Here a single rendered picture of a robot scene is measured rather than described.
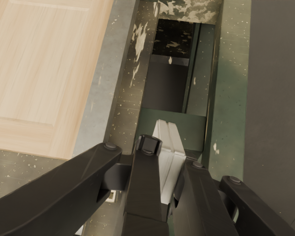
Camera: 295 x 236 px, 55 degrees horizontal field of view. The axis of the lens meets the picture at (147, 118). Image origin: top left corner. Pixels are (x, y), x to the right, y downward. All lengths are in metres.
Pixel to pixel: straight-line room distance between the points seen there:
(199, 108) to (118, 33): 0.45
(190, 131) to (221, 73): 0.13
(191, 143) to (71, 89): 0.27
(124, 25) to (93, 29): 0.08
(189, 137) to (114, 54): 0.23
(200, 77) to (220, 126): 0.40
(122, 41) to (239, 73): 0.25
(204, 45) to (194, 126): 0.32
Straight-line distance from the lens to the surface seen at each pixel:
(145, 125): 0.60
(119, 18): 0.66
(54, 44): 0.68
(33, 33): 0.72
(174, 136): 0.18
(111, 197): 0.54
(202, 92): 0.94
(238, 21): 0.65
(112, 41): 0.62
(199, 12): 0.74
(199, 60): 0.88
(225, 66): 0.58
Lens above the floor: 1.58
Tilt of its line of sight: 51 degrees down
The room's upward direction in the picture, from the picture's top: 165 degrees counter-clockwise
